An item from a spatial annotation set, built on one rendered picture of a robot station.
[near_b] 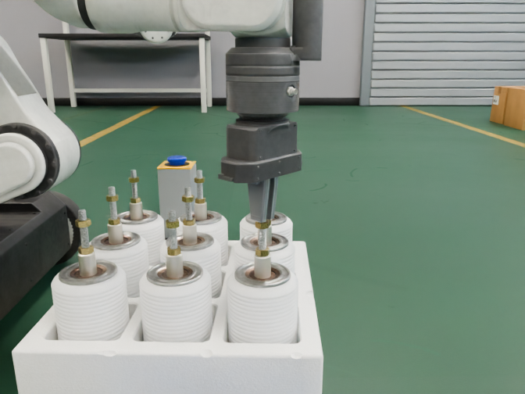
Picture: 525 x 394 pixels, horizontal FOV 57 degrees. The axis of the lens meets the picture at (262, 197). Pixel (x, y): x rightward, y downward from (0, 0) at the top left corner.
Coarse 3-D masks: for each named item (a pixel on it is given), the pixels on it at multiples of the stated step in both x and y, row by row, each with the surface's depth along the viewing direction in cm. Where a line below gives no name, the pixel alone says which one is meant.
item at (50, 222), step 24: (48, 192) 120; (0, 216) 108; (24, 216) 109; (48, 216) 112; (0, 240) 94; (24, 240) 100; (48, 240) 112; (0, 264) 90; (24, 264) 100; (48, 264) 112; (0, 288) 90; (24, 288) 100; (0, 312) 90
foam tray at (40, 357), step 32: (224, 288) 77; (224, 320) 68; (32, 352) 60; (64, 352) 60; (96, 352) 60; (128, 352) 60; (160, 352) 60; (192, 352) 60; (224, 352) 60; (256, 352) 60; (288, 352) 60; (320, 352) 60; (32, 384) 62; (64, 384) 62; (96, 384) 61; (128, 384) 61; (160, 384) 61; (192, 384) 61; (224, 384) 61; (256, 384) 61; (288, 384) 61; (320, 384) 61
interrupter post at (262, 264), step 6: (258, 258) 63; (264, 258) 63; (270, 258) 64; (258, 264) 64; (264, 264) 63; (270, 264) 64; (258, 270) 64; (264, 270) 64; (270, 270) 65; (258, 276) 64; (264, 276) 64
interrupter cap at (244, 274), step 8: (248, 264) 68; (272, 264) 68; (280, 264) 67; (240, 272) 65; (248, 272) 65; (272, 272) 66; (280, 272) 65; (288, 272) 65; (240, 280) 63; (248, 280) 63; (256, 280) 63; (264, 280) 64; (272, 280) 63; (280, 280) 63; (288, 280) 63
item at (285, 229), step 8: (240, 224) 87; (248, 224) 85; (280, 224) 85; (288, 224) 86; (240, 232) 88; (248, 232) 85; (256, 232) 84; (272, 232) 83; (280, 232) 84; (288, 232) 86
